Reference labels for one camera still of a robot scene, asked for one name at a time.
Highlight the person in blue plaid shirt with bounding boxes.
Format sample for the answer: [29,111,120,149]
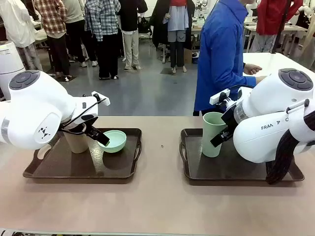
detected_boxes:
[84,0,122,80]

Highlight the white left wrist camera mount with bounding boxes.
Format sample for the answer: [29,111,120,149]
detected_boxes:
[91,91,110,107]

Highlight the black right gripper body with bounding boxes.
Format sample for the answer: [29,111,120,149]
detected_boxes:
[220,105,241,135]

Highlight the white cylindrical appliance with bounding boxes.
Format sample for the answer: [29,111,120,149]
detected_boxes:
[0,40,26,101]

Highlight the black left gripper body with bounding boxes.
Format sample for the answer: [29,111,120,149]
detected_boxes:
[61,114,99,135]

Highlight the clothed mannequin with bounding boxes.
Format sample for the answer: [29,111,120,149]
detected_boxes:
[149,0,195,74]

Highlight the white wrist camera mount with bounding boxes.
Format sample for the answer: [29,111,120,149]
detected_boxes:
[209,88,231,105]
[91,91,110,107]

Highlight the white table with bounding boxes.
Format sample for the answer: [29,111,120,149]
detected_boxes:
[242,52,315,77]

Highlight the pale green bowl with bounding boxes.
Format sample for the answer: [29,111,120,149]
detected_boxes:
[97,130,127,154]

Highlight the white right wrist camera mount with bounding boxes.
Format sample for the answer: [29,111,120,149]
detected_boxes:
[209,88,231,105]

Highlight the person in black and white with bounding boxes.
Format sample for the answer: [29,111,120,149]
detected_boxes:
[116,0,149,71]

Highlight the person's right hand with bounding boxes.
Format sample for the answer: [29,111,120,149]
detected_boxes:
[254,75,268,86]

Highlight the person in red plaid shirt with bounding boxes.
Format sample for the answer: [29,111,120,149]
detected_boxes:
[32,0,72,81]

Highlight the person in red top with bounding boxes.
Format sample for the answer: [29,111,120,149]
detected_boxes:
[250,0,304,53]

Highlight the tall pale green cup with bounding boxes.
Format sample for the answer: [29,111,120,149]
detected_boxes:
[202,112,228,158]

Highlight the person in grey top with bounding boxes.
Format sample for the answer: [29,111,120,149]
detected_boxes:
[63,0,99,68]

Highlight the black vertical pole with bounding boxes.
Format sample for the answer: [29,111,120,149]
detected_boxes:
[270,0,291,55]

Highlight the dark brown serving tray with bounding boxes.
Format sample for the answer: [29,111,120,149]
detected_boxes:
[179,127,305,186]
[23,127,143,185]

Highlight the person in white top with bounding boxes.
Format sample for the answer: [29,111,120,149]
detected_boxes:
[0,0,43,71]

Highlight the tall tan cup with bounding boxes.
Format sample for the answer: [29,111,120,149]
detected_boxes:
[63,122,90,154]

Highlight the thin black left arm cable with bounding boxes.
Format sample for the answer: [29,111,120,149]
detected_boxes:
[65,96,107,126]

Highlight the person's left hand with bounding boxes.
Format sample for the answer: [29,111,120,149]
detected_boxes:
[243,63,263,75]

